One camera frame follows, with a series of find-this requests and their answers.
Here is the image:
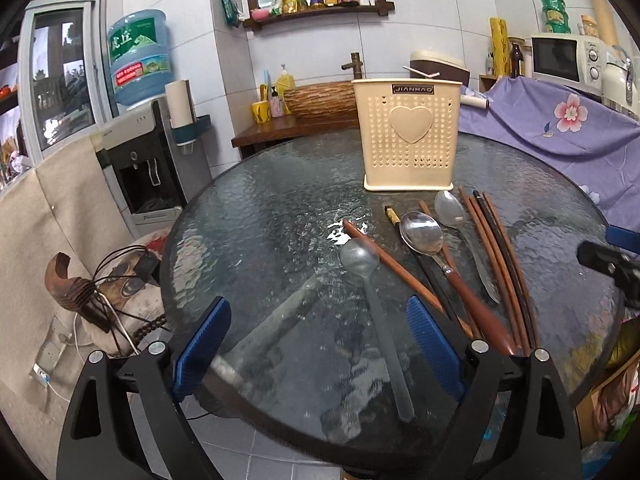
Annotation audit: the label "black gold-tipped chopstick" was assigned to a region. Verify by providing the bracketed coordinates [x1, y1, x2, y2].
[383, 205, 462, 327]

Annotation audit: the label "brown wooden chopstick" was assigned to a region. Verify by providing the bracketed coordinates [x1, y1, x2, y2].
[458, 186, 530, 356]
[342, 219, 448, 318]
[482, 192, 538, 349]

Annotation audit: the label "grey long-handled spoon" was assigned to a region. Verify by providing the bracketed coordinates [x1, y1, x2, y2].
[340, 238, 416, 424]

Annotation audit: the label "purple floral cloth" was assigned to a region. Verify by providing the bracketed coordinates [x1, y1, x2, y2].
[459, 77, 640, 232]

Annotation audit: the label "white electric kettle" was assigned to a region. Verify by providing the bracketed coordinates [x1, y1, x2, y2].
[602, 44, 639, 120]

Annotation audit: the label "brown chopstick under spoons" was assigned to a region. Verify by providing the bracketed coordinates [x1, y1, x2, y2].
[418, 199, 482, 338]

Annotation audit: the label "small steel spoon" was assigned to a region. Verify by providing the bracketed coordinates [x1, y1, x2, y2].
[434, 190, 500, 304]

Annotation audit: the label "white microwave oven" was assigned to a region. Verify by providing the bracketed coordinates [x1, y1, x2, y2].
[530, 32, 617, 96]

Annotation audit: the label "dark sauce bottle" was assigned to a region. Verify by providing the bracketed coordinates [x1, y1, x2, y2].
[511, 42, 524, 78]

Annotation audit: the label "green stacked containers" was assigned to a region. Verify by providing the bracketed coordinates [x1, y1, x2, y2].
[540, 0, 572, 34]

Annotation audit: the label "beige cloth cover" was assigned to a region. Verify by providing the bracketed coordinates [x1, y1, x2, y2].
[0, 135, 166, 478]

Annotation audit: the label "yellow package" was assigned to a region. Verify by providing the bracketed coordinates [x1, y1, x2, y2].
[489, 16, 511, 76]

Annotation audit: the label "cream perforated utensil holder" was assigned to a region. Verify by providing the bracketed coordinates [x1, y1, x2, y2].
[352, 78, 461, 192]

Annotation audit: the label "brown white rice cooker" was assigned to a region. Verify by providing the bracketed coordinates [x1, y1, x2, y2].
[405, 50, 470, 86]

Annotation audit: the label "round glass table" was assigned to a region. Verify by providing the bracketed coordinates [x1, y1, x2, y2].
[160, 130, 624, 476]

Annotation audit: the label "white black water dispenser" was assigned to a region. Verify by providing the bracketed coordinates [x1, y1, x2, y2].
[96, 96, 212, 238]

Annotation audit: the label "wooden wash basin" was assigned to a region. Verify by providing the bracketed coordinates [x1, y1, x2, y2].
[283, 81, 358, 119]

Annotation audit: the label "bronze faucet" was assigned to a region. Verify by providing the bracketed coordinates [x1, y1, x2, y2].
[341, 52, 363, 79]

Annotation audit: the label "paper cup dispenser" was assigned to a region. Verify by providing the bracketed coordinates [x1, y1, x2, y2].
[165, 79, 212, 155]

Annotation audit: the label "wooden basin counter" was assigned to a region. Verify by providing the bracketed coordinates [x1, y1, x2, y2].
[231, 116, 359, 158]

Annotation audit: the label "yellow mug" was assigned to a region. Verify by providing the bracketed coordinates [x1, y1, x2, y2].
[250, 100, 271, 125]

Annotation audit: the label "yellow soap bottle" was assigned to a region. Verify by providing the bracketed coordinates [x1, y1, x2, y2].
[276, 64, 295, 115]

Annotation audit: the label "blue water jug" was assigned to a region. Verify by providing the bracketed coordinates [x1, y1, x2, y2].
[106, 9, 174, 107]

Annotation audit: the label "black cable bundle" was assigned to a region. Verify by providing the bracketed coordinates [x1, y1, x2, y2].
[74, 244, 170, 361]

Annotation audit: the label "wooden-handled steel spoon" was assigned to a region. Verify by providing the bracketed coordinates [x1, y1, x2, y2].
[400, 211, 518, 356]

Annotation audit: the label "window frame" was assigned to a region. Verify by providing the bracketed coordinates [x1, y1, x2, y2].
[17, 0, 117, 164]

